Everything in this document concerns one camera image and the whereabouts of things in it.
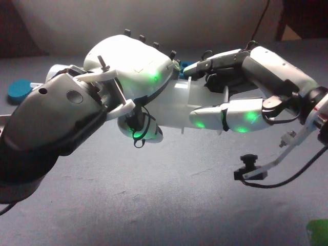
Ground grey table cloth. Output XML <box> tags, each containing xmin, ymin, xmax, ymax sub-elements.
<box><xmin>0</xmin><ymin>38</ymin><xmax>328</xmax><ymax>246</ymax></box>

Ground blue four-hole square block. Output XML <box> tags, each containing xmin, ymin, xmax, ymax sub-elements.
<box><xmin>176</xmin><ymin>59</ymin><xmax>198</xmax><ymax>79</ymax></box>

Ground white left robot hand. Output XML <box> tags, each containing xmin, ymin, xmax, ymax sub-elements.
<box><xmin>83</xmin><ymin>29</ymin><xmax>181</xmax><ymax>148</ymax></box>

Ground green cube block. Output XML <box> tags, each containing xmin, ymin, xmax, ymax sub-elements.
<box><xmin>306</xmin><ymin>219</ymin><xmax>328</xmax><ymax>246</ymax></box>

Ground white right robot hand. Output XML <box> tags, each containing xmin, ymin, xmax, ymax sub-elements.
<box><xmin>183</xmin><ymin>40</ymin><xmax>321</xmax><ymax>134</ymax></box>

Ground brown cardboard piece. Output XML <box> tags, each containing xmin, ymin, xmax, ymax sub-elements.
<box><xmin>281</xmin><ymin>25</ymin><xmax>301</xmax><ymax>41</ymax></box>

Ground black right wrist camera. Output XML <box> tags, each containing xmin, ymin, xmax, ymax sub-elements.
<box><xmin>234</xmin><ymin>153</ymin><xmax>269</xmax><ymax>181</ymax></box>

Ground translucent white plastic cylinder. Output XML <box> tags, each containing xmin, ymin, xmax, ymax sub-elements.
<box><xmin>29</xmin><ymin>64</ymin><xmax>230</xmax><ymax>135</ymax></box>

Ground blue round block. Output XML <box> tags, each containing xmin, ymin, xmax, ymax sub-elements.
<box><xmin>7</xmin><ymin>79</ymin><xmax>34</xmax><ymax>105</ymax></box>

